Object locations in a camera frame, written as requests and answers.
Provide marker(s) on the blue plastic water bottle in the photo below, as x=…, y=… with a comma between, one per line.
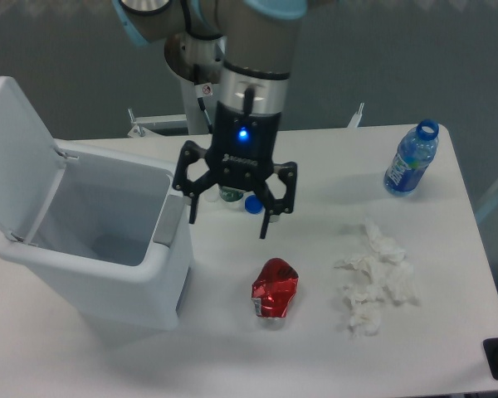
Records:
x=414, y=154

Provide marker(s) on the clear bottle green label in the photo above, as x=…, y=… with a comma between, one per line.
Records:
x=231, y=198

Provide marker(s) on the crushed red can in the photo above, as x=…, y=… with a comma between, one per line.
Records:
x=272, y=292

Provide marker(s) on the white plastic trash can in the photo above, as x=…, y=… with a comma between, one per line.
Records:
x=104, y=229

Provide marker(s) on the blue bottle cap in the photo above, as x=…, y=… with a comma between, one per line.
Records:
x=253, y=205

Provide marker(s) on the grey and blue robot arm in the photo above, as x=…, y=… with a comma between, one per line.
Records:
x=253, y=44

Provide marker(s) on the crumpled white tissue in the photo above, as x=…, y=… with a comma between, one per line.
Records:
x=377, y=277

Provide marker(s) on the white bottle cap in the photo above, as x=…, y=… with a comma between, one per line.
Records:
x=211, y=195

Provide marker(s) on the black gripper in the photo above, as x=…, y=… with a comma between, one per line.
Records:
x=242, y=149

